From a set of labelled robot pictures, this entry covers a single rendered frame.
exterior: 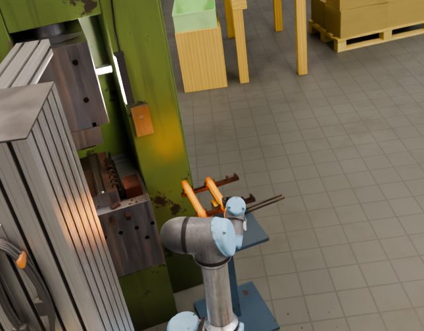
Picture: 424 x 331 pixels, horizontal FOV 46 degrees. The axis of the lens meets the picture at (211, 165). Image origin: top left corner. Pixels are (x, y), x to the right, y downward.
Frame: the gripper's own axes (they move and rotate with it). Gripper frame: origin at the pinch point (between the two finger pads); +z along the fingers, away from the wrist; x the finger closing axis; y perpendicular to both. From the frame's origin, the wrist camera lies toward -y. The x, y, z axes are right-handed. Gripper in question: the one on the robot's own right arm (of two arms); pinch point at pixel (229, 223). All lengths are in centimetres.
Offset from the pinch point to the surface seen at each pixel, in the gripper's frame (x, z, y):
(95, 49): -51, 8, -107
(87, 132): -58, -4, -53
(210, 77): 44, 275, -241
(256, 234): 17.5, 38.0, -1.5
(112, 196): -53, 28, -31
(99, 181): -59, 33, -42
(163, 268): -33, 68, 2
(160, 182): -27, 46, -41
